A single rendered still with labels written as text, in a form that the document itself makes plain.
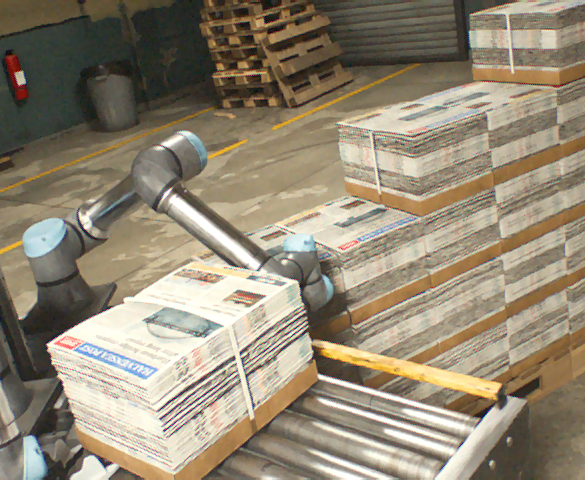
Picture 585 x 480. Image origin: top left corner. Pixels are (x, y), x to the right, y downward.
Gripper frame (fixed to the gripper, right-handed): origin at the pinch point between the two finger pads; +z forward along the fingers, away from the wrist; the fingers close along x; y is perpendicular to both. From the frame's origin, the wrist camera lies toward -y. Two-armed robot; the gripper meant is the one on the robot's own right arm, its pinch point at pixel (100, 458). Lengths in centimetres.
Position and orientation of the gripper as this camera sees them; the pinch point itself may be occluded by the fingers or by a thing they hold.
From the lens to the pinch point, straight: 146.0
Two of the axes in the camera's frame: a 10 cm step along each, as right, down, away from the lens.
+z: 6.3, -3.9, 6.8
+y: -1.8, -9.2, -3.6
